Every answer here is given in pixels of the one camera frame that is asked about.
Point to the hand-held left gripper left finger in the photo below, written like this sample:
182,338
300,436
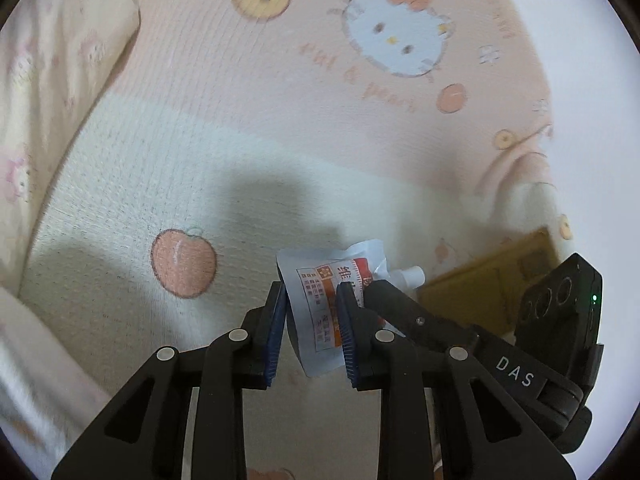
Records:
275,332

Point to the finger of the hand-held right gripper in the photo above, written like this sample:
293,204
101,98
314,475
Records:
420,320

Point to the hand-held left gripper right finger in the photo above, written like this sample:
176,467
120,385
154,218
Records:
347,340

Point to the white spout pouch red label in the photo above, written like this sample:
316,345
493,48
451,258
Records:
320,310

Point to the brown cardboard box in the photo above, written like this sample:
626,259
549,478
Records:
480,285

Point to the pink cat printed mat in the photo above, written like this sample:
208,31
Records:
250,135

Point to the white printed cloth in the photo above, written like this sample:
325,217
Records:
40,375

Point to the beige printed pillow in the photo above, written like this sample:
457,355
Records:
45,85

